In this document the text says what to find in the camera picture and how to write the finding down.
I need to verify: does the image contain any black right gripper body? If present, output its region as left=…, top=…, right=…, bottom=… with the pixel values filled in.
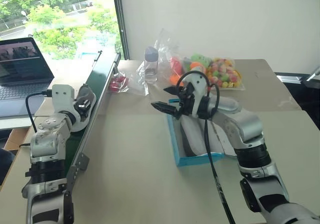
left=174, top=82, right=199, bottom=119

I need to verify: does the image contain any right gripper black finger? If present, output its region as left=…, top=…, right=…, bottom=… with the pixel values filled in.
left=150, top=100, right=182, bottom=121
left=163, top=84, right=182, bottom=97

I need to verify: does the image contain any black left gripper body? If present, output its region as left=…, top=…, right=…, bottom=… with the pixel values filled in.
left=74, top=95, right=97, bottom=122

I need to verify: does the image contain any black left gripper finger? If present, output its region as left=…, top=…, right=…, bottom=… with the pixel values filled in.
left=79, top=83, right=97, bottom=100

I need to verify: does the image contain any blue cardboard shoebox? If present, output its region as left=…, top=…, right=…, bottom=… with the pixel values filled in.
left=166, top=97, right=238, bottom=169

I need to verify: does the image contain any clear bag of plastic toys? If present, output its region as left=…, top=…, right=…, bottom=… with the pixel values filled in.
left=152, top=28, right=214, bottom=86

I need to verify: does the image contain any clear bottle with blue cap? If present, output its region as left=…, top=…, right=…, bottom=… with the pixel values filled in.
left=144, top=46, right=160, bottom=84

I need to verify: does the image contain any clear bag with red items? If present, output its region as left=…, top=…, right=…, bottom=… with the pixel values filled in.
left=108, top=68, right=149, bottom=96

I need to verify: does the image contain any white shoe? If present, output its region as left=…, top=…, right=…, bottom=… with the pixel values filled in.
left=179, top=114, right=214, bottom=158

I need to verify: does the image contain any bag of colourful candy balls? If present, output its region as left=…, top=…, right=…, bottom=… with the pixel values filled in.
left=205, top=56, right=246, bottom=92

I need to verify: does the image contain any grey laptop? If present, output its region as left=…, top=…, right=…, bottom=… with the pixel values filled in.
left=0, top=36, right=56, bottom=130

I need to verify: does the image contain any brown cardboard box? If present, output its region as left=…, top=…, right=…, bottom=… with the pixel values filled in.
left=3, top=126, right=32, bottom=152

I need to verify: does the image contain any dark rounded shape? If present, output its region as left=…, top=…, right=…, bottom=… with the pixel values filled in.
left=0, top=147, right=15, bottom=186

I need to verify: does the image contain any green conveyor belt, metal frame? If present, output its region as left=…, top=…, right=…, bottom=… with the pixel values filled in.
left=62, top=50, right=122, bottom=224

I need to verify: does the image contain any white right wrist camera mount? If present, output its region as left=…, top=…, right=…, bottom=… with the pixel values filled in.
left=184, top=71, right=210, bottom=119

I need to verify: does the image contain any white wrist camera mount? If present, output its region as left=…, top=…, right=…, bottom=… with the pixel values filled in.
left=51, top=83, right=76, bottom=113
left=184, top=71, right=210, bottom=119

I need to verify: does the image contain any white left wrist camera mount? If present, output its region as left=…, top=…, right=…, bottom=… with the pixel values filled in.
left=51, top=83, right=76, bottom=113

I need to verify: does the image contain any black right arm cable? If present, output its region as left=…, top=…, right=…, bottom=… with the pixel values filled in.
left=174, top=71, right=237, bottom=224

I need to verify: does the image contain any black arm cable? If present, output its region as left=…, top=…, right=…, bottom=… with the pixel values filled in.
left=174, top=71, right=237, bottom=224
left=19, top=90, right=53, bottom=147

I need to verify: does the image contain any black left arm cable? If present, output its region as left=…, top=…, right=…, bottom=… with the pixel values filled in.
left=19, top=90, right=53, bottom=147

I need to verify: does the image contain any black window frame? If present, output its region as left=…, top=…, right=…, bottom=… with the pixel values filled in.
left=110, top=0, right=130, bottom=60

